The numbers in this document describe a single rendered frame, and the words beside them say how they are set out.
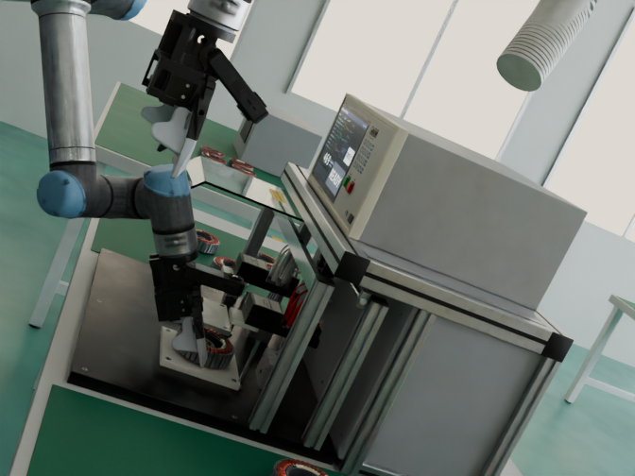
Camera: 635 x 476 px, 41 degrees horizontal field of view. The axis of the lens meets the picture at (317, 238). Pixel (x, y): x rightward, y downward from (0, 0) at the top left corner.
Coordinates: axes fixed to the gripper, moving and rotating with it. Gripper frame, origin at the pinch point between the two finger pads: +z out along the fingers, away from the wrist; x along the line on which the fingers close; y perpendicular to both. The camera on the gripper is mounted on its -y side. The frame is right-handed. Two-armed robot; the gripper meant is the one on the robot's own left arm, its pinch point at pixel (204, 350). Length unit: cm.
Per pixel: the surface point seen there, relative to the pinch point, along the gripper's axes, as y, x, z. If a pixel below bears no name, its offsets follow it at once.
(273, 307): -13.6, 1.0, -7.0
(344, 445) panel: -21.4, 20.7, 11.9
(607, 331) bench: -242, -303, 171
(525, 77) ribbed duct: -109, -109, -25
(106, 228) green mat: 21, -67, -7
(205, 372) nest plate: 0.3, 6.9, 1.0
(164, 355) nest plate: 6.9, 5.4, -2.8
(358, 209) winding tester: -29.4, 9.4, -26.0
